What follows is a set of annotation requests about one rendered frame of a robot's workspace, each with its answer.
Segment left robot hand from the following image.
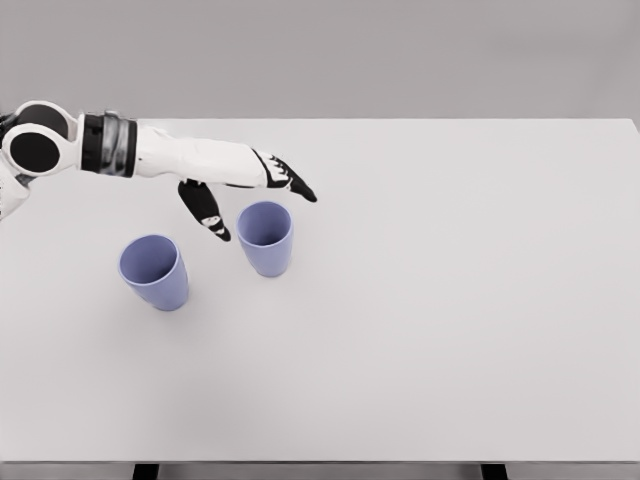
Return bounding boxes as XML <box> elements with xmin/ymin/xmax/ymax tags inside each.
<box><xmin>172</xmin><ymin>137</ymin><xmax>319</xmax><ymax>244</ymax></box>

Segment blue plastic cup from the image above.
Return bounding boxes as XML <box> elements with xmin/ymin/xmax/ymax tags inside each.
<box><xmin>235</xmin><ymin>200</ymin><xmax>294</xmax><ymax>278</ymax></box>
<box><xmin>117</xmin><ymin>234</ymin><xmax>190</xmax><ymax>313</ymax></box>

